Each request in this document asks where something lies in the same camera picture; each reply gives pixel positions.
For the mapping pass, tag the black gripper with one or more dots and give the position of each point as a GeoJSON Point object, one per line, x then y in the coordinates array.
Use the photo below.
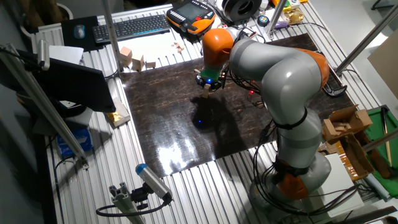
{"type": "Point", "coordinates": [213, 83]}

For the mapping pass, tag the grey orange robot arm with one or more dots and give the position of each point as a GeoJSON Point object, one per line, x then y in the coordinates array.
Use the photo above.
{"type": "Point", "coordinates": [286, 77]}

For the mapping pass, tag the green wrist adapter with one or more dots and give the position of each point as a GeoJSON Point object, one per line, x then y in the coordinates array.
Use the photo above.
{"type": "Point", "coordinates": [211, 74]}

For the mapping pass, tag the small board red light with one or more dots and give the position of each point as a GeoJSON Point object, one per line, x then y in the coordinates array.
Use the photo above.
{"type": "Point", "coordinates": [251, 92]}

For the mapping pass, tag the small wooden pieces pile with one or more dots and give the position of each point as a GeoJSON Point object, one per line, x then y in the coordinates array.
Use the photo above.
{"type": "Point", "coordinates": [178, 46]}

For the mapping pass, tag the dark marble pattern mat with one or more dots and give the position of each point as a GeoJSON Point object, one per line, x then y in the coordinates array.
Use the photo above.
{"type": "Point", "coordinates": [174, 130]}

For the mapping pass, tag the large wooden block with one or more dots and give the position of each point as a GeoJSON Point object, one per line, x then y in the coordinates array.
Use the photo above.
{"type": "Point", "coordinates": [138, 62]}
{"type": "Point", "coordinates": [150, 64]}
{"type": "Point", "coordinates": [126, 56]}

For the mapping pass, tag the white puzzle cube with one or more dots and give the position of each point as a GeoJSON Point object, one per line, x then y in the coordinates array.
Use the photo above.
{"type": "Point", "coordinates": [222, 26]}

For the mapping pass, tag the orange black teach pendant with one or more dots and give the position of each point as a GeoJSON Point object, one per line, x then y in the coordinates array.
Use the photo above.
{"type": "Point", "coordinates": [189, 12]}

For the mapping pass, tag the black filament spool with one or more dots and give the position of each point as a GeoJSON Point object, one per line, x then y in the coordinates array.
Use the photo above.
{"type": "Point", "coordinates": [231, 11]}

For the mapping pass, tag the round black yellow gadget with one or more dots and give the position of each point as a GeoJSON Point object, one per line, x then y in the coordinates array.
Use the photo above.
{"type": "Point", "coordinates": [263, 20]}

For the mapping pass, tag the small box gold foil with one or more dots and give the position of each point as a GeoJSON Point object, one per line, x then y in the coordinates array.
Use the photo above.
{"type": "Point", "coordinates": [119, 113]}

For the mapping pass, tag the small purple object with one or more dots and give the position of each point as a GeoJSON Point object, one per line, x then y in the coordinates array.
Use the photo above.
{"type": "Point", "coordinates": [281, 25]}

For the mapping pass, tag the black computer keyboard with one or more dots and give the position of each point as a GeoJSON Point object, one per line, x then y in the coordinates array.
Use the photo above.
{"type": "Point", "coordinates": [133, 26]}

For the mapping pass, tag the gold foil bag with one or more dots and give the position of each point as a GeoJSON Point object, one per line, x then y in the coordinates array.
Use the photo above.
{"type": "Point", "coordinates": [293, 16]}

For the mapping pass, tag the white button box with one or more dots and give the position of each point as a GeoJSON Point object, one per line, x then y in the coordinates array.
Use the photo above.
{"type": "Point", "coordinates": [290, 3]}

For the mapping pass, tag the black flat monitor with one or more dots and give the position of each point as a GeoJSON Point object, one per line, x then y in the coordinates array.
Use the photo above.
{"type": "Point", "coordinates": [74, 87]}

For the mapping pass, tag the small wooden planks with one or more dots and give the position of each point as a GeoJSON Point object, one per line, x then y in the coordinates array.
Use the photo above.
{"type": "Point", "coordinates": [340, 127]}

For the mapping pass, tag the grey computer mouse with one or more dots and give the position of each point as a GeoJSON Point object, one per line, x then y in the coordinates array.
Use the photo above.
{"type": "Point", "coordinates": [79, 31]}

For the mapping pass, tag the short aluminium extrusion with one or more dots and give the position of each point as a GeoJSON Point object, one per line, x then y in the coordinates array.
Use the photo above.
{"type": "Point", "coordinates": [122, 202]}

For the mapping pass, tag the blue tissue pack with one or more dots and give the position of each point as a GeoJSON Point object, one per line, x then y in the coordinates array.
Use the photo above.
{"type": "Point", "coordinates": [74, 141]}

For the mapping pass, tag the white paper sheet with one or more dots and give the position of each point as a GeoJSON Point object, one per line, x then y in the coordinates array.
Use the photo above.
{"type": "Point", "coordinates": [66, 53]}

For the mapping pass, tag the black mouse pad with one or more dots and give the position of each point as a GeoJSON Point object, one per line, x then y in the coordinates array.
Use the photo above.
{"type": "Point", "coordinates": [68, 43]}

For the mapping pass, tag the white flat board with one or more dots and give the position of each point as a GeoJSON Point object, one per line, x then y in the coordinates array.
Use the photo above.
{"type": "Point", "coordinates": [342, 186]}

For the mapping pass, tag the green felt mat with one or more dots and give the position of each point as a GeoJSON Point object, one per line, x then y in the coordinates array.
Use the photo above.
{"type": "Point", "coordinates": [376, 130]}

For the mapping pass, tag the tan cardboard sheet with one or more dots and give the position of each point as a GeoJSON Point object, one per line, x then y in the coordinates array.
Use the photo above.
{"type": "Point", "coordinates": [385, 62]}

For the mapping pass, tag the thin wooden stick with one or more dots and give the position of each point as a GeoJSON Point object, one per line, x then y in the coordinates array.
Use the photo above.
{"type": "Point", "coordinates": [386, 137]}

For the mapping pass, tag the grey rolled tube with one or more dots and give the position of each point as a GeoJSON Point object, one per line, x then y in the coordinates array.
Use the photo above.
{"type": "Point", "coordinates": [377, 186]}

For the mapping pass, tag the aluminium frame post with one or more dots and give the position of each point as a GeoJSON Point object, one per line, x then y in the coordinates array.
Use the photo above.
{"type": "Point", "coordinates": [62, 129]}
{"type": "Point", "coordinates": [111, 37]}
{"type": "Point", "coordinates": [381, 139]}
{"type": "Point", "coordinates": [276, 15]}
{"type": "Point", "coordinates": [370, 35]}

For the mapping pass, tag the silver camera blue cap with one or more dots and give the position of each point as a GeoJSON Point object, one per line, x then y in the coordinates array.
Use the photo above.
{"type": "Point", "coordinates": [154, 182]}

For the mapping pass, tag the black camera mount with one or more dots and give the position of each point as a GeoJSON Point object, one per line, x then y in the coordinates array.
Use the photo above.
{"type": "Point", "coordinates": [140, 196]}

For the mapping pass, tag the black plastic frame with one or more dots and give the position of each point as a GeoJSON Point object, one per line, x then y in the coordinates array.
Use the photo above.
{"type": "Point", "coordinates": [339, 92]}

